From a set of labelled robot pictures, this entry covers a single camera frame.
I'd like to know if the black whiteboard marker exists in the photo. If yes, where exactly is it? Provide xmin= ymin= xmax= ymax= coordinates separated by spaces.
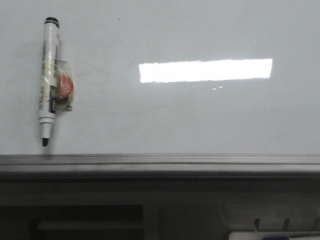
xmin=39 ymin=16 xmax=60 ymax=147

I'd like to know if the red magnet taped to marker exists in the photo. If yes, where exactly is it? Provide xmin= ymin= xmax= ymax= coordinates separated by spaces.
xmin=55 ymin=60 xmax=75 ymax=112

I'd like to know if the white marker tray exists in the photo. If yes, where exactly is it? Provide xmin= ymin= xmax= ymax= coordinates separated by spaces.
xmin=227 ymin=217 xmax=320 ymax=240

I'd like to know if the white whiteboard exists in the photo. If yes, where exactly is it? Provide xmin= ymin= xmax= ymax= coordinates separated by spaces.
xmin=0 ymin=0 xmax=320 ymax=179

